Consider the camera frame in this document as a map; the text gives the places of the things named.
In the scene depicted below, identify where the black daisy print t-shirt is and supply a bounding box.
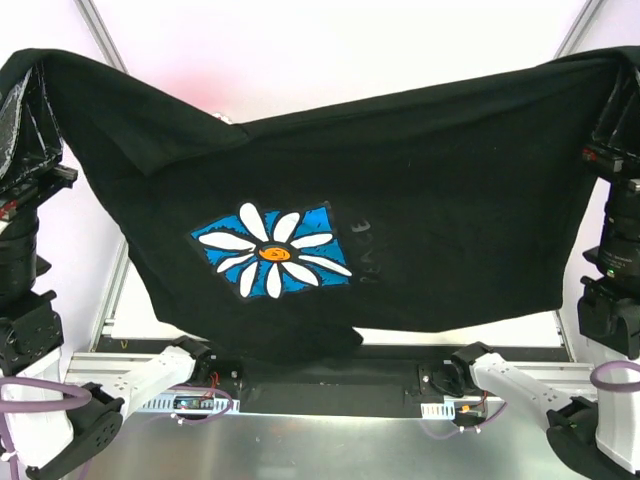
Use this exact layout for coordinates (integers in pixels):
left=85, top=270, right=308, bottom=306
left=1, top=47, right=639, bottom=364

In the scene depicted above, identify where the white folded t-shirt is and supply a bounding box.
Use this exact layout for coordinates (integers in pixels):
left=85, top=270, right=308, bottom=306
left=212, top=112, right=234, bottom=125

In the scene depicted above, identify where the left white cable duct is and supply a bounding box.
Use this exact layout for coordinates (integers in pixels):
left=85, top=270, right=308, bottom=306
left=138, top=393, right=240, bottom=415

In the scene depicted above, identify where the white cable duct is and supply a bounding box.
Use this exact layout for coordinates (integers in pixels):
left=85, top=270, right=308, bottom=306
left=138, top=393, right=240, bottom=415
left=420, top=402, right=456, bottom=421

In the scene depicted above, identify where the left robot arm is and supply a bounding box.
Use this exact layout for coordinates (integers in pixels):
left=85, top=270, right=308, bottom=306
left=1, top=67, right=212, bottom=479

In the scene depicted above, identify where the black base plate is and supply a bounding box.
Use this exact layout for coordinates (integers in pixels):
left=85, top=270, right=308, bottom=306
left=193, top=345, right=479, bottom=419

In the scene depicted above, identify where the right white cable duct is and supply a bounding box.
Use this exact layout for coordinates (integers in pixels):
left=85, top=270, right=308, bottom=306
left=420, top=402, right=456, bottom=421

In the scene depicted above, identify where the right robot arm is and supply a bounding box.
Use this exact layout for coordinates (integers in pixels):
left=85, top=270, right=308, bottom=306
left=450, top=66, right=639, bottom=479

